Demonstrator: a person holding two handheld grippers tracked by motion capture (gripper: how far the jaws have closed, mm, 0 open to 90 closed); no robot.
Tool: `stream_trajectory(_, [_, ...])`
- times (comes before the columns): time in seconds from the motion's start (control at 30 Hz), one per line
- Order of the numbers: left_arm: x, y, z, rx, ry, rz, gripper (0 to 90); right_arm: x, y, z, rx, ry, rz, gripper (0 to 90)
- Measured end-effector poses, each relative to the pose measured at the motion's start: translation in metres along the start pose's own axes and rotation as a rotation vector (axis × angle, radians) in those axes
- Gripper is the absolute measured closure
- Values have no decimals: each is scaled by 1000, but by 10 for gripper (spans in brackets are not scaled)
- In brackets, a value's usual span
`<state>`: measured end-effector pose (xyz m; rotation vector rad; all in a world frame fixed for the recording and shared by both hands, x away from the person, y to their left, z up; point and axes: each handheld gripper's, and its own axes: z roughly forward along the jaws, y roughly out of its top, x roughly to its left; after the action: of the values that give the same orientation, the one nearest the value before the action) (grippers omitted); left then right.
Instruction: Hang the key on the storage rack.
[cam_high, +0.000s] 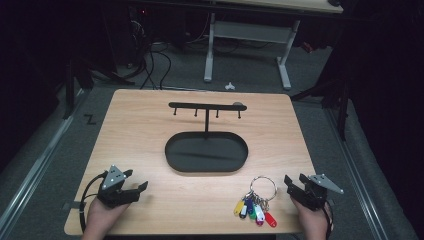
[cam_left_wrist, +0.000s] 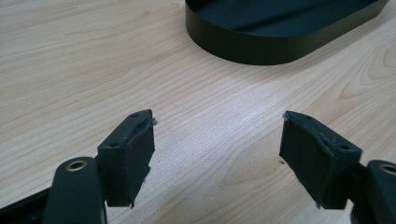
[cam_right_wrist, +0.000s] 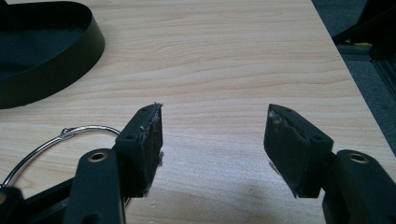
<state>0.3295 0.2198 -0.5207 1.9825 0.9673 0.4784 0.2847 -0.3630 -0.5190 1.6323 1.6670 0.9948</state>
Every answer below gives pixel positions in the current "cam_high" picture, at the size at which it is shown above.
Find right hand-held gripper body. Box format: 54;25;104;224
292;173;345;212

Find dark computer tower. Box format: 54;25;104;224
127;5;152;68

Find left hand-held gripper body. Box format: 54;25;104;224
97;164;132;210

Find black floor cables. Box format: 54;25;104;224
126;41;173;91

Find black key rack with tray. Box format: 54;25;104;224
164;101;250;175

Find grey-legged wooden desk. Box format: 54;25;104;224
202;0;345;92

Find metal floor rail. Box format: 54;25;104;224
0;89;88;232
323;105;392;240

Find person's right hand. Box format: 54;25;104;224
290;196;332;240

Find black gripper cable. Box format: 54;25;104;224
78;172;109;234
321;199;335;240

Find grey tape strip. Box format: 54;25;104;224
61;201;83;212

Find person's left hand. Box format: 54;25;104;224
81;196;131;240

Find black metal stand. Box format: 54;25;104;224
290;78;352;142
61;59;96;120

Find key ring with coloured tags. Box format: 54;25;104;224
233;175;279;229

